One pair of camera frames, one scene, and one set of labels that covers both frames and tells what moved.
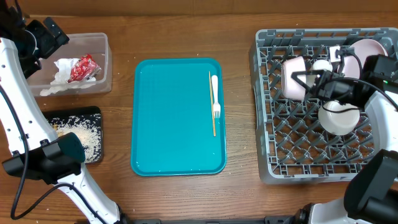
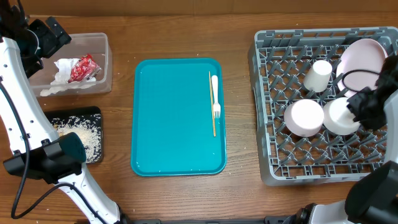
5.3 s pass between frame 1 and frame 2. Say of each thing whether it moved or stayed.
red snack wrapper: stayed
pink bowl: moved
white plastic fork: stayed
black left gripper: stayed
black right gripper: moved
